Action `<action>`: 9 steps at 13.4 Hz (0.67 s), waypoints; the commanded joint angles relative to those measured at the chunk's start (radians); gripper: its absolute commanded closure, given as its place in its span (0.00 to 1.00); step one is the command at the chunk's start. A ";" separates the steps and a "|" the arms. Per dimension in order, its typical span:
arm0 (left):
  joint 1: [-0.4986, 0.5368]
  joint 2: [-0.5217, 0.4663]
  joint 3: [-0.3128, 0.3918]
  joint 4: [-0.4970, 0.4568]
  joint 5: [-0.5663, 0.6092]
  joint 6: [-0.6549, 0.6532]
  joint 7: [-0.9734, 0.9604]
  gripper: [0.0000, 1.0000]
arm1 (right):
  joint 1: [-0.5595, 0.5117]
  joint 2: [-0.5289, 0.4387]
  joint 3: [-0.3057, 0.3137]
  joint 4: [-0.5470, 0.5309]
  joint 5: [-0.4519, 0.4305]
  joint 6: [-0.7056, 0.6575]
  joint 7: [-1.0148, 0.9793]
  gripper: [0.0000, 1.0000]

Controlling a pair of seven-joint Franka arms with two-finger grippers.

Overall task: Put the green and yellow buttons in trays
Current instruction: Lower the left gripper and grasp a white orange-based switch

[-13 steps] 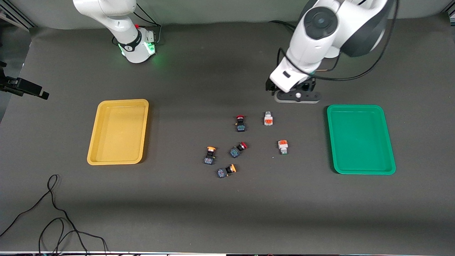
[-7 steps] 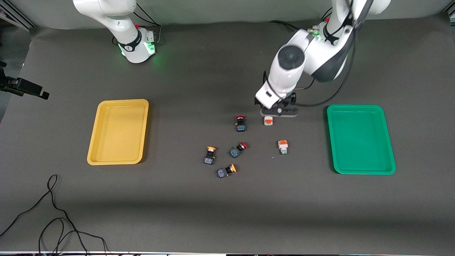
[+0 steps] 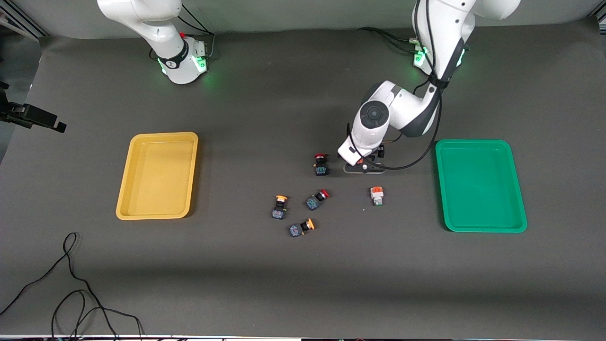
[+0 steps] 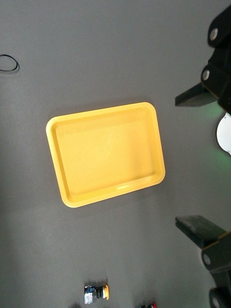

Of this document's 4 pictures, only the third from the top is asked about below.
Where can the green push button white body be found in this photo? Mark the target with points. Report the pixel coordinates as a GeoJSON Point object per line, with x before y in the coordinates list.
{"type": "Point", "coordinates": [377, 193]}

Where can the yellow push button black body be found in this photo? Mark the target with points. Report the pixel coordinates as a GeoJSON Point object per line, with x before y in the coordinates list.
{"type": "Point", "coordinates": [296, 230]}
{"type": "Point", "coordinates": [278, 214]}

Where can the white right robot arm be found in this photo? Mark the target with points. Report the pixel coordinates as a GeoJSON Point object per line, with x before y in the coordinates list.
{"type": "Point", "coordinates": [161, 33]}

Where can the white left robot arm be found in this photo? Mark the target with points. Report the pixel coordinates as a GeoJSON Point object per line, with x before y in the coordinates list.
{"type": "Point", "coordinates": [402, 102]}

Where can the red push button black body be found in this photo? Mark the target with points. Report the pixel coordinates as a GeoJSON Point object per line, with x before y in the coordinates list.
{"type": "Point", "coordinates": [321, 169]}
{"type": "Point", "coordinates": [312, 203]}

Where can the green plastic tray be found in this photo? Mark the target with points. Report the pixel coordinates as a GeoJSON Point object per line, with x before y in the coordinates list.
{"type": "Point", "coordinates": [478, 189]}

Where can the yellow plastic tray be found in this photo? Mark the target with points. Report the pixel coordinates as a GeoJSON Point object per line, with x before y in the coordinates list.
{"type": "Point", "coordinates": [156, 180]}

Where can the dark metal frame rail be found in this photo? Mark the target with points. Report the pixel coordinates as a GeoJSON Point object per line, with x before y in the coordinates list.
{"type": "Point", "coordinates": [19, 21]}

